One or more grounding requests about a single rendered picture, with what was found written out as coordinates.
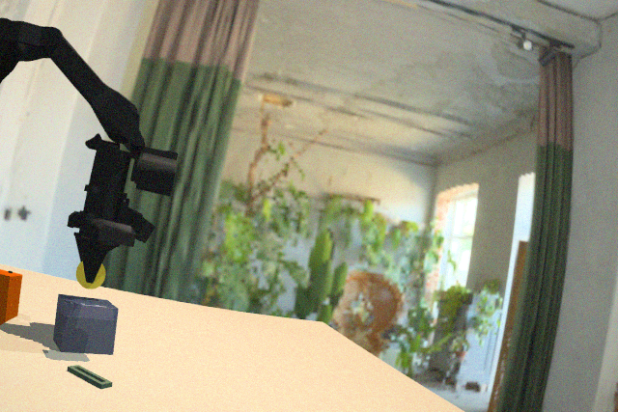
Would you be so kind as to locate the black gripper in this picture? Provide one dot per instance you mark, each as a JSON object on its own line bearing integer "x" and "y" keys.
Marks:
{"x": 99, "y": 231}

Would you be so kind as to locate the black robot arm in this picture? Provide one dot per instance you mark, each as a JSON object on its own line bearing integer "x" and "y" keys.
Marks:
{"x": 153, "y": 170}

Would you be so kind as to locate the dark green coin holder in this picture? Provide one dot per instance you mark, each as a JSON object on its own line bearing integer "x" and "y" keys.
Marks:
{"x": 90, "y": 377}

